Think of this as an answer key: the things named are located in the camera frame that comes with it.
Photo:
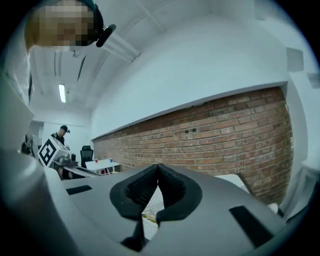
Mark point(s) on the dark wall socket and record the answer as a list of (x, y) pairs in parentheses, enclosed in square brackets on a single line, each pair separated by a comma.
[(194, 129), (187, 130)]

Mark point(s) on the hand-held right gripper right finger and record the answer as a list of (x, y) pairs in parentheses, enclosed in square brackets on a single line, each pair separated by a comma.
[(212, 200)]

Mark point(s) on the person's white shirt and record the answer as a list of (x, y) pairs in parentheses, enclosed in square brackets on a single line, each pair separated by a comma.
[(18, 72)]

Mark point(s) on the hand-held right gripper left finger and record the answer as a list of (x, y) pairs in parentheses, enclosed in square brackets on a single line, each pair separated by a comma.
[(100, 200)]

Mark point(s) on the ceiling light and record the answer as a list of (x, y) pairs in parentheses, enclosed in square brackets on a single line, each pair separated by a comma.
[(62, 93)]

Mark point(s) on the black office chair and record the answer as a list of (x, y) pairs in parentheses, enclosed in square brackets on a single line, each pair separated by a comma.
[(86, 153)]

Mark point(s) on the white perforated board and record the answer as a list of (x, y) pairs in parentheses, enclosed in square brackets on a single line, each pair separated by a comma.
[(155, 202)]

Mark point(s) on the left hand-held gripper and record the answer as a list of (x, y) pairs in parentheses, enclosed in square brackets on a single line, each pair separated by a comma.
[(48, 151)]

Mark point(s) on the black head camera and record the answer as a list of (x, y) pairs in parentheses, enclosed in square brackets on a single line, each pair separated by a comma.
[(105, 35)]

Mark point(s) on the white table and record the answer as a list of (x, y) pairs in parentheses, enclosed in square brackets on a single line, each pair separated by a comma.
[(102, 165)]

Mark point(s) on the person's head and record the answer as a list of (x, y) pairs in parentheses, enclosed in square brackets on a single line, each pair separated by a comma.
[(62, 22)]

